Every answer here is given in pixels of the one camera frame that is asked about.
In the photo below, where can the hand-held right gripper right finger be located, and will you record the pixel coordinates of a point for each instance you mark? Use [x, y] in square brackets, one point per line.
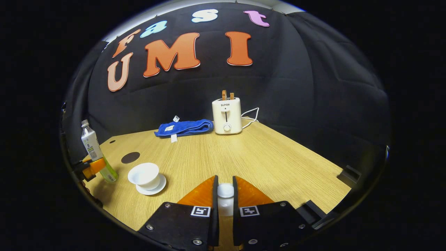
[236, 216]

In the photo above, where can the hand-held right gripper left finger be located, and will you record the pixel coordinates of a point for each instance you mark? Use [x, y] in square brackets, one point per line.
[215, 209]

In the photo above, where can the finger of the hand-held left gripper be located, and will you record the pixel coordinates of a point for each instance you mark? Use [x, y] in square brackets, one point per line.
[95, 167]

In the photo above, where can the white teacup lid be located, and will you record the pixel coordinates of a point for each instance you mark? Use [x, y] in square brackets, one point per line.
[225, 191]

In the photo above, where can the clear green-label water bottle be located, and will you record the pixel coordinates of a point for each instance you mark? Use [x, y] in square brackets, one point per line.
[91, 143]

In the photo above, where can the dark round coaster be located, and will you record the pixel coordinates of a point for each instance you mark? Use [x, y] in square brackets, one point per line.
[130, 157]

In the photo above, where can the white teacup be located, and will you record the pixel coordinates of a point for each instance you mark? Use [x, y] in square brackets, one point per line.
[144, 174]

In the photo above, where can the white saucer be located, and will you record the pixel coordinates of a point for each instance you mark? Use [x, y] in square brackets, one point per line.
[159, 186]

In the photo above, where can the blue towel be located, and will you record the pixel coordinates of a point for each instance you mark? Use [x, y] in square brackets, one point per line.
[188, 127]

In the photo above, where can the white toaster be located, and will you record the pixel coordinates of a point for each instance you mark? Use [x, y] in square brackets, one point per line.
[226, 115]

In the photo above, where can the black table clamp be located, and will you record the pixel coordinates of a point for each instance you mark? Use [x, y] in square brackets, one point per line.
[350, 173]

